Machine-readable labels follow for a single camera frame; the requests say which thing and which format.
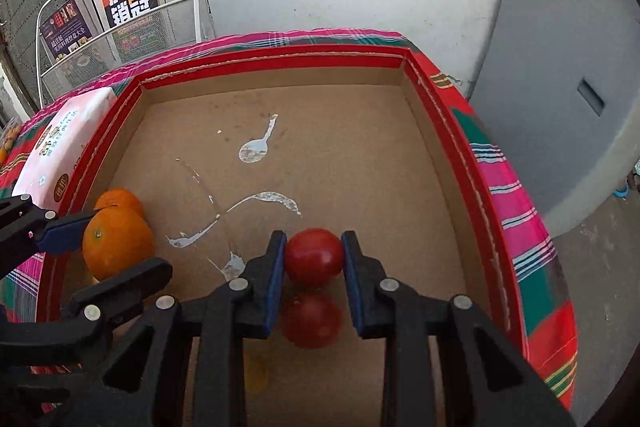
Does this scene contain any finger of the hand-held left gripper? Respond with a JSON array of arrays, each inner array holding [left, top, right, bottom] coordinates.
[[0, 257, 174, 359], [0, 194, 97, 280]]

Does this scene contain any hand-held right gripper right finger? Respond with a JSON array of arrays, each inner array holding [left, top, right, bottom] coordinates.
[[341, 230, 577, 427]]

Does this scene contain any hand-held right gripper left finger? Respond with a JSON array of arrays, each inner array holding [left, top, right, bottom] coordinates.
[[50, 230, 288, 427]]

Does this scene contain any small orange tangerine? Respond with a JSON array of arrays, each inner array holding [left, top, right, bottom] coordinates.
[[82, 206, 155, 282]]

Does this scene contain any red tomato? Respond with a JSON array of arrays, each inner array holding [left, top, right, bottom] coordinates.
[[281, 291, 345, 350], [284, 228, 346, 289]]

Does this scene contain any dark orange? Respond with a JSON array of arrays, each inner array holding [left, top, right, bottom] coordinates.
[[94, 188, 146, 220]]

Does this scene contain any red cardboard box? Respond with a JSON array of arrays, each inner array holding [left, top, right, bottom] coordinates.
[[35, 45, 532, 427]]

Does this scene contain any white pink tissue pack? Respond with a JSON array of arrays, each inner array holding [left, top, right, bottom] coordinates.
[[11, 87, 115, 214]]

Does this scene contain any plaid tablecloth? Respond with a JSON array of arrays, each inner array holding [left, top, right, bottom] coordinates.
[[0, 27, 578, 414]]

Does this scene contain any dark cookbook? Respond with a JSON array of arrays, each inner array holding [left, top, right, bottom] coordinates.
[[40, 0, 111, 80]]

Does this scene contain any red and black book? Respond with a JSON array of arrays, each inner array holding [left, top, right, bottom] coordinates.
[[90, 0, 173, 60]]

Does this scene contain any white metal wire rack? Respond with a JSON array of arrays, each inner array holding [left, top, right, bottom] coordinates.
[[35, 0, 217, 108]]

